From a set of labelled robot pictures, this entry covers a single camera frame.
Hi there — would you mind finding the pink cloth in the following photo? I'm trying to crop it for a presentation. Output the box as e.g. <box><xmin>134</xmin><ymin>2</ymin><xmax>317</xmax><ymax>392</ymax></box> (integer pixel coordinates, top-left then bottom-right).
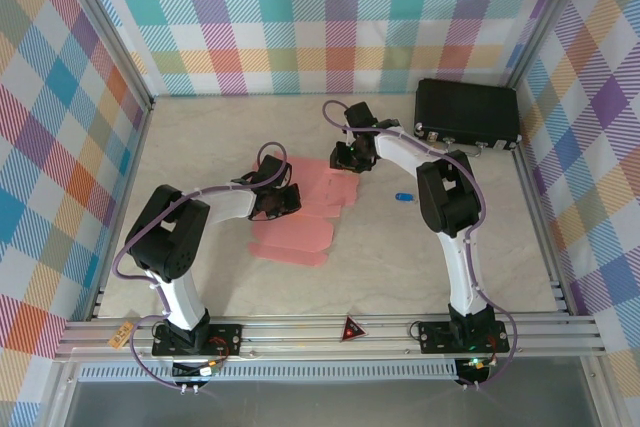
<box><xmin>247</xmin><ymin>155</ymin><xmax>362</xmax><ymax>269</ymax></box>

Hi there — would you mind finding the black carrying case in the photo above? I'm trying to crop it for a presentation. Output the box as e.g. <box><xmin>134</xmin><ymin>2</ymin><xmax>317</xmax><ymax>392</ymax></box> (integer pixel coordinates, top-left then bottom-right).
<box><xmin>412</xmin><ymin>78</ymin><xmax>524</xmax><ymax>154</ymax></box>

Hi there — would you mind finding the wide grooved aluminium beam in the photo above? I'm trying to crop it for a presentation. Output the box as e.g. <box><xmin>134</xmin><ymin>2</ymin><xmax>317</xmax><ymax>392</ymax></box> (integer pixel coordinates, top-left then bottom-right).
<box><xmin>54</xmin><ymin>314</ymin><xmax>606</xmax><ymax>361</ymax></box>

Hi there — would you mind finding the red triangle sign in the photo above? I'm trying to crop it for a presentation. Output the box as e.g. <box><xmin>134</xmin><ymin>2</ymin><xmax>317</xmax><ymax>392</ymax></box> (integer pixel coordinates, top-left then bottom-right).
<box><xmin>339</xmin><ymin>315</ymin><xmax>367</xmax><ymax>344</ymax></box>

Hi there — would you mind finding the black controller board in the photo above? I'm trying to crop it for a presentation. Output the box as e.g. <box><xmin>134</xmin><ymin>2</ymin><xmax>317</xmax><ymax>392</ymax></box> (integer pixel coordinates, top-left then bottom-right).
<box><xmin>455</xmin><ymin>356</ymin><xmax>496</xmax><ymax>382</ymax></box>
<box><xmin>172</xmin><ymin>360</ymin><xmax>221</xmax><ymax>381</ymax></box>

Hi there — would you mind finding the wooden tag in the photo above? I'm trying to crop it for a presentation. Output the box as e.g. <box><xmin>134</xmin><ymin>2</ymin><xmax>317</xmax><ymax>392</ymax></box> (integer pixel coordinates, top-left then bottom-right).
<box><xmin>108</xmin><ymin>322</ymin><xmax>134</xmax><ymax>349</ymax></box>

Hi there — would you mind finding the grey metal panel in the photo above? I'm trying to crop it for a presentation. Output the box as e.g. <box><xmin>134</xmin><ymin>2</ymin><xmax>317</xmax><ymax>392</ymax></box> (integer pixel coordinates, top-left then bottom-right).
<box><xmin>62</xmin><ymin>377</ymin><xmax>604</xmax><ymax>427</ymax></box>

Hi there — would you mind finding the slim aluminium floor rail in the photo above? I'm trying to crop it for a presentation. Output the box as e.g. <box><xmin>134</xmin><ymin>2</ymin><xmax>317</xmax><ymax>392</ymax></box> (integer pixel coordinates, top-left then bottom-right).
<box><xmin>87</xmin><ymin>96</ymin><xmax>156</xmax><ymax>322</ymax></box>
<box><xmin>509</xmin><ymin>84</ymin><xmax>576</xmax><ymax>318</ymax></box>

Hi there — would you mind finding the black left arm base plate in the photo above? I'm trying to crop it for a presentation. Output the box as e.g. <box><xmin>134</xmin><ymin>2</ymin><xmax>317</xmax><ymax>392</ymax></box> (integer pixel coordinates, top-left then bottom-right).
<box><xmin>151</xmin><ymin>322</ymin><xmax>244</xmax><ymax>359</ymax></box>

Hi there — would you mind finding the grey slotted cable duct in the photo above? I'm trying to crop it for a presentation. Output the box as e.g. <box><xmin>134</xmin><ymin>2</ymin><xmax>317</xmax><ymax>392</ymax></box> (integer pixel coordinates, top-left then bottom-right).
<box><xmin>78</xmin><ymin>360</ymin><xmax>461</xmax><ymax>382</ymax></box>

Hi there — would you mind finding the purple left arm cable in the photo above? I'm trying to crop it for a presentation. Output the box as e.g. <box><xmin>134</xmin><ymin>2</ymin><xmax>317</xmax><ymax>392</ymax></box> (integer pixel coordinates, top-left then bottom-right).
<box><xmin>112</xmin><ymin>140</ymin><xmax>296</xmax><ymax>393</ymax></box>

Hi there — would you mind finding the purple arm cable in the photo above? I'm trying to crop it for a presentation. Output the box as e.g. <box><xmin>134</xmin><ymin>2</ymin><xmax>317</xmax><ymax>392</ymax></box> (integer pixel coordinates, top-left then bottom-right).
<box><xmin>112</xmin><ymin>140</ymin><xmax>296</xmax><ymax>393</ymax></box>
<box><xmin>322</xmin><ymin>99</ymin><xmax>519</xmax><ymax>391</ymax></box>

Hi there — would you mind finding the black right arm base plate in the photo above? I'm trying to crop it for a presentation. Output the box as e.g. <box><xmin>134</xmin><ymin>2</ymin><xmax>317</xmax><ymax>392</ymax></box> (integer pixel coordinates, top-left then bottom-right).
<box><xmin>417</xmin><ymin>319</ymin><xmax>511</xmax><ymax>354</ymax></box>

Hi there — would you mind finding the aluminium frame post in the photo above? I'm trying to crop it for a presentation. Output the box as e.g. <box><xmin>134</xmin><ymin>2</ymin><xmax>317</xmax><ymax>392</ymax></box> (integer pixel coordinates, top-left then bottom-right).
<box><xmin>52</xmin><ymin>0</ymin><xmax>156</xmax><ymax>113</ymax></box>
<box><xmin>502</xmin><ymin>0</ymin><xmax>599</xmax><ymax>93</ymax></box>

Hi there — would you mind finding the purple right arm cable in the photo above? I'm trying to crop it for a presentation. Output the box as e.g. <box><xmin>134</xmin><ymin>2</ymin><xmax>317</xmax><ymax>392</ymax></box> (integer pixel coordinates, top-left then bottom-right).
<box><xmin>322</xmin><ymin>99</ymin><xmax>519</xmax><ymax>391</ymax></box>

